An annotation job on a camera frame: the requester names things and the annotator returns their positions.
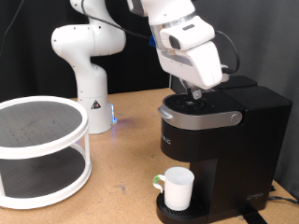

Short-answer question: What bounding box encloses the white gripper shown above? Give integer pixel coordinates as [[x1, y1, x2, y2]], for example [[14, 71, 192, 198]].
[[157, 40, 224, 101]]

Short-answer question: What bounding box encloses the black robot camera cable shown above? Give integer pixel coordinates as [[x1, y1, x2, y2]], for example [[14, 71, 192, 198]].
[[81, 0, 241, 76]]

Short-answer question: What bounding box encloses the black tape strip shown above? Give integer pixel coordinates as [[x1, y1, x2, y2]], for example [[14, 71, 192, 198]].
[[237, 203, 269, 224]]

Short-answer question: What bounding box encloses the white two-tier turntable shelf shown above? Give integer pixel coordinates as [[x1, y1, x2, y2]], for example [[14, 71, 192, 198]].
[[0, 95, 93, 210]]

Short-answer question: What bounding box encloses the water tank with black lid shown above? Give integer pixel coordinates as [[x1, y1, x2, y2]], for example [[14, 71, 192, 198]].
[[218, 75, 258, 91]]

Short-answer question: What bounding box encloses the black Keurig coffee machine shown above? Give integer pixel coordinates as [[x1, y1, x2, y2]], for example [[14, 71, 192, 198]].
[[155, 81, 293, 224]]

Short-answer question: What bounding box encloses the coffee machine power cable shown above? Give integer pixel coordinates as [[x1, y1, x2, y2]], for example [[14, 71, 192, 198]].
[[266, 195, 299, 206]]

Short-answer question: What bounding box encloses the black curtain backdrop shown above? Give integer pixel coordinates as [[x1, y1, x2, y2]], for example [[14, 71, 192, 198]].
[[0, 0, 176, 104]]

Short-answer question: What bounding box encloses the thin black hanging cable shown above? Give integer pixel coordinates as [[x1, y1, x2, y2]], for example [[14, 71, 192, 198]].
[[0, 0, 26, 54]]

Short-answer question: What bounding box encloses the white mug green-marked handle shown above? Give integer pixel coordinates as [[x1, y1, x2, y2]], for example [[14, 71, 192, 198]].
[[152, 166, 195, 212]]

